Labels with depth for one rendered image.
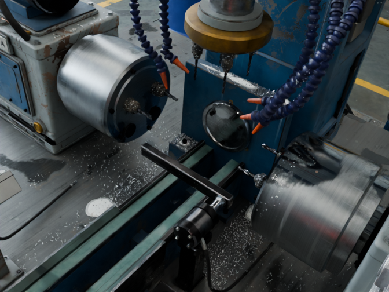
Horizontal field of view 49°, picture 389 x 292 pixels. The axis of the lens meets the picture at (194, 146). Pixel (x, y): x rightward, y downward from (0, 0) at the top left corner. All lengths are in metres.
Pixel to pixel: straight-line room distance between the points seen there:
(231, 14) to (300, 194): 0.36
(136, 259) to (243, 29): 0.52
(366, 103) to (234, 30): 2.51
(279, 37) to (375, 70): 2.69
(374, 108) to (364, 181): 2.44
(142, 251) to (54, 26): 0.63
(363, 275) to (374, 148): 0.78
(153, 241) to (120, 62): 0.43
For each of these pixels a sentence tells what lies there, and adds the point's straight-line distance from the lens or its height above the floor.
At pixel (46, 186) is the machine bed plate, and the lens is 1.26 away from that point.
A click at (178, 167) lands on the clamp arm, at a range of 0.96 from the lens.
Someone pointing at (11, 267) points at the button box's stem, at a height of 0.81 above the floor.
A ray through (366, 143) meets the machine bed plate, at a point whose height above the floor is 0.80.
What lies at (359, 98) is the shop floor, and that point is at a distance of 3.31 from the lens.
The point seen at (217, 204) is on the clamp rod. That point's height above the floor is 1.02.
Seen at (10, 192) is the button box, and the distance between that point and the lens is 0.92.
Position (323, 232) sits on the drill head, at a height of 1.09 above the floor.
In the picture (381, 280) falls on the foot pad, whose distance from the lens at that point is 0.46.
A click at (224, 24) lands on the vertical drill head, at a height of 1.35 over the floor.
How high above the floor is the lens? 1.71
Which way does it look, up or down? 42 degrees down
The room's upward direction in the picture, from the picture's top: 6 degrees clockwise
